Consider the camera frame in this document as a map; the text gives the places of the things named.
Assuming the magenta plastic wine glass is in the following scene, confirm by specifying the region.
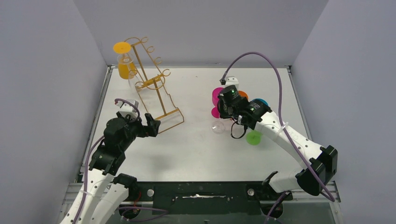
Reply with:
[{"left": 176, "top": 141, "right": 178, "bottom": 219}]
[{"left": 211, "top": 87, "right": 224, "bottom": 119}]

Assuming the orange plastic wine glass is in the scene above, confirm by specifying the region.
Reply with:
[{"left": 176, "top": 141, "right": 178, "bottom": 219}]
[{"left": 238, "top": 91, "right": 248, "bottom": 100}]

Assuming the clear wine glass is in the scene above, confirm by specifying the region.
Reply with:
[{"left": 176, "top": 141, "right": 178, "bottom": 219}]
[
  {"left": 211, "top": 120, "right": 226, "bottom": 134},
  {"left": 230, "top": 122, "right": 247, "bottom": 139},
  {"left": 117, "top": 53, "right": 143, "bottom": 94}
]

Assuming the blue plastic wine glass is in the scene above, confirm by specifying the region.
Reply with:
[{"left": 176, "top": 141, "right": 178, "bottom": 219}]
[{"left": 253, "top": 98, "right": 268, "bottom": 106}]

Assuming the green plastic wine glass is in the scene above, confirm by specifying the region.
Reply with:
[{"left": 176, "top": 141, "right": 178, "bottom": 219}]
[{"left": 246, "top": 130, "right": 262, "bottom": 146}]

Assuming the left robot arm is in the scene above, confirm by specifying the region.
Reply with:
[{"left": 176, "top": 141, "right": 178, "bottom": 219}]
[{"left": 61, "top": 113, "right": 161, "bottom": 224}]

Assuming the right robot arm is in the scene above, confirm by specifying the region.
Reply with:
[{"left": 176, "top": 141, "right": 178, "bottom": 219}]
[{"left": 217, "top": 85, "right": 338, "bottom": 196}]

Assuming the yellow-orange plastic wine glass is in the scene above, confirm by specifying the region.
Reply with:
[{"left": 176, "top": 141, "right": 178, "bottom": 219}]
[{"left": 113, "top": 42, "right": 137, "bottom": 79}]

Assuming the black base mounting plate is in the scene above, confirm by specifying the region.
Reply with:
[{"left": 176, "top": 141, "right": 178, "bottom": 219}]
[{"left": 117, "top": 181, "right": 293, "bottom": 222}]

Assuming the gold wire glass rack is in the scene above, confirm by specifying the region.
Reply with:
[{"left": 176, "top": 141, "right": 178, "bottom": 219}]
[{"left": 125, "top": 37, "right": 184, "bottom": 133}]

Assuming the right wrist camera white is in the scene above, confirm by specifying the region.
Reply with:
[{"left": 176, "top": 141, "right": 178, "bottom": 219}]
[{"left": 220, "top": 76, "right": 239, "bottom": 90}]

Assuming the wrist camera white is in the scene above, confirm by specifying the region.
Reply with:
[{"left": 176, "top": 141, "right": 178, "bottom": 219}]
[
  {"left": 114, "top": 98, "right": 140, "bottom": 120},
  {"left": 220, "top": 76, "right": 239, "bottom": 90}
]

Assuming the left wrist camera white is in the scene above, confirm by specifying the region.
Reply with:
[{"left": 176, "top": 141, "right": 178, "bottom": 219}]
[{"left": 114, "top": 98, "right": 140, "bottom": 120}]

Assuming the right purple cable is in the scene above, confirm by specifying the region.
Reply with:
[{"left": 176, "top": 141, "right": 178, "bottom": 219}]
[{"left": 220, "top": 52, "right": 336, "bottom": 224}]

